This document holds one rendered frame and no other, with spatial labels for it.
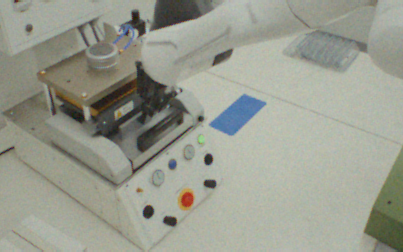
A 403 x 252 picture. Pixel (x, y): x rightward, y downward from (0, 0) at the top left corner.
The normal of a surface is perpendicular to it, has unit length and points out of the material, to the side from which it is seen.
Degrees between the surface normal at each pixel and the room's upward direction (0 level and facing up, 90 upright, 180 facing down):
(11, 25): 90
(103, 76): 0
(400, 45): 88
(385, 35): 84
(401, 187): 45
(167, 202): 65
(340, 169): 0
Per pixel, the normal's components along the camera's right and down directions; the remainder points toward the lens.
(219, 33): -0.58, 0.43
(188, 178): 0.71, 0.03
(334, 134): 0.00, -0.78
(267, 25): -0.18, 0.57
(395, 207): -0.44, -0.21
